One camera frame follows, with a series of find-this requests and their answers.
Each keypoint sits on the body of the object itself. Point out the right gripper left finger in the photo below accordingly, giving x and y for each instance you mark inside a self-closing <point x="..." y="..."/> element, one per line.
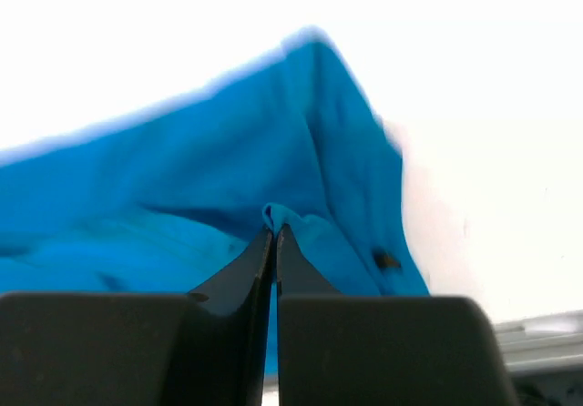
<point x="204" y="347"/>

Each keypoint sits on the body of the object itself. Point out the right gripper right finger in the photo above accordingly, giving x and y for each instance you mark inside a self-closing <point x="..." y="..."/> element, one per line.
<point x="336" y="349"/>

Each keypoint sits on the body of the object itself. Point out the blue t shirt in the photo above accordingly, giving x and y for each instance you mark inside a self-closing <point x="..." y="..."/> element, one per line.
<point x="162" y="203"/>

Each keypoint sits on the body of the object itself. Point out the aluminium frame rail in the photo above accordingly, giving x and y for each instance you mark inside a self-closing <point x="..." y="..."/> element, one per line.
<point x="543" y="356"/>

